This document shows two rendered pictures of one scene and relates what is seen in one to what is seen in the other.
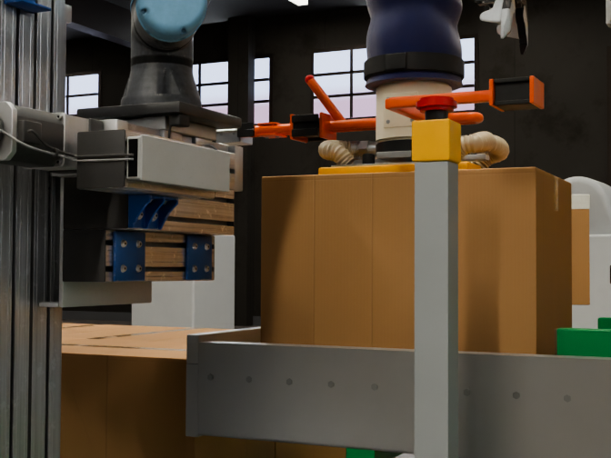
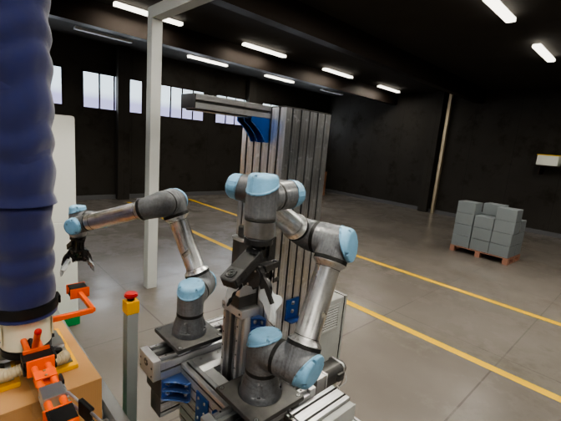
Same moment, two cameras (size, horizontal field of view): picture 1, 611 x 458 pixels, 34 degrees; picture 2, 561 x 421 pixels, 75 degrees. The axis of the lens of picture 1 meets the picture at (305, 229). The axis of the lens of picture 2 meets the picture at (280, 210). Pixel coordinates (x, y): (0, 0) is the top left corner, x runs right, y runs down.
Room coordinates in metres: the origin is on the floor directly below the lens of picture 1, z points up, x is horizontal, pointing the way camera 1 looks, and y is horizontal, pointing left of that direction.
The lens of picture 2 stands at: (3.16, 1.13, 1.90)
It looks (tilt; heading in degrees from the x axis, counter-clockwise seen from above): 11 degrees down; 200
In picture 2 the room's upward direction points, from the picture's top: 5 degrees clockwise
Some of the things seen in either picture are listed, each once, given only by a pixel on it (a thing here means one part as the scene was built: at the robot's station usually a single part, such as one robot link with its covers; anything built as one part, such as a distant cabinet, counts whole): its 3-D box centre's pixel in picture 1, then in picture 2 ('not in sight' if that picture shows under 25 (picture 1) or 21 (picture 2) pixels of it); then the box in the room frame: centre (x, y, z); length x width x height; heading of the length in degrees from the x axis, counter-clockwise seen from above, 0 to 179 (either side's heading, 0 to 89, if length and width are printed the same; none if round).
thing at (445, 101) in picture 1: (436, 110); (130, 296); (1.71, -0.22, 1.02); 0.07 x 0.07 x 0.04
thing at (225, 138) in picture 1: (234, 134); (53, 396); (2.46, 0.18, 1.07); 0.07 x 0.07 x 0.04; 64
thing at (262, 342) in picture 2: not in sight; (265, 348); (2.10, 0.73, 1.20); 0.13 x 0.12 x 0.14; 77
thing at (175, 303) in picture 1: (184, 265); not in sight; (9.46, 1.14, 0.76); 0.76 x 0.68 x 1.52; 62
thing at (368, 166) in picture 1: (398, 164); (54, 346); (2.17, -0.20, 0.97); 0.34 x 0.10 x 0.05; 64
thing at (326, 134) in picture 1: (313, 127); (38, 360); (2.37, -0.02, 1.08); 0.10 x 0.08 x 0.06; 154
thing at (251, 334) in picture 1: (269, 338); not in sight; (2.41, 0.08, 0.58); 0.70 x 0.03 x 0.06; 155
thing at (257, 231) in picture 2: not in sight; (258, 229); (2.38, 0.79, 1.69); 0.08 x 0.08 x 0.05
